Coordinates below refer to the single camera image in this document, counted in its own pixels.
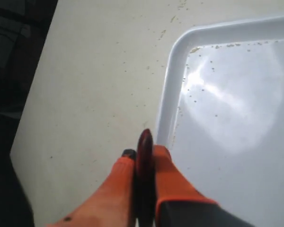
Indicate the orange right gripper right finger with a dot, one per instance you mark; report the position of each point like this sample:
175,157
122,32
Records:
180,204

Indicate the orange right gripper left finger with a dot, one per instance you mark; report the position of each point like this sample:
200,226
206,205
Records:
111,205

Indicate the dark red wooden spoon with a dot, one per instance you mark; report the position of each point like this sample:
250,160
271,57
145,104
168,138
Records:
145,188

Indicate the white rectangular plastic tray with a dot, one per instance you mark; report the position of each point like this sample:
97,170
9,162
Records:
222,115

